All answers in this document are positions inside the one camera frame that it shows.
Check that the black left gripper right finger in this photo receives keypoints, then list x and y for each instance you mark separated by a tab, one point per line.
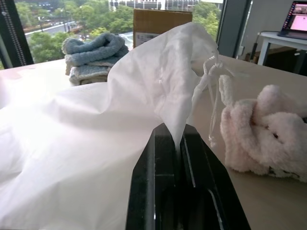
206	187

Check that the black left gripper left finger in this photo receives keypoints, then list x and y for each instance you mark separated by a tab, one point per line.
146	182

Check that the pink fluffy towel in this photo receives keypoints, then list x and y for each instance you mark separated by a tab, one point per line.
263	134

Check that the bin with white plastic liner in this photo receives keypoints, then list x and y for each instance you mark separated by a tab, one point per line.
72	124

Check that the blue fluffy towel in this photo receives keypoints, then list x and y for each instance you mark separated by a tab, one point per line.
96	48

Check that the brown cardboard box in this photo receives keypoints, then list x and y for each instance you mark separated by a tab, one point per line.
160	24

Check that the grey window pillar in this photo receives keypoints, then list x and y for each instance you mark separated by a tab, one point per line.
233	26

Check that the white side table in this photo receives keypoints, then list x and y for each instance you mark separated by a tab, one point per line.
283	38

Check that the open laptop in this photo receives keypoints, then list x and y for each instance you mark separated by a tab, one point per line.
296	21

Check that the black window mullion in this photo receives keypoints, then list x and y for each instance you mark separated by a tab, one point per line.
12	33

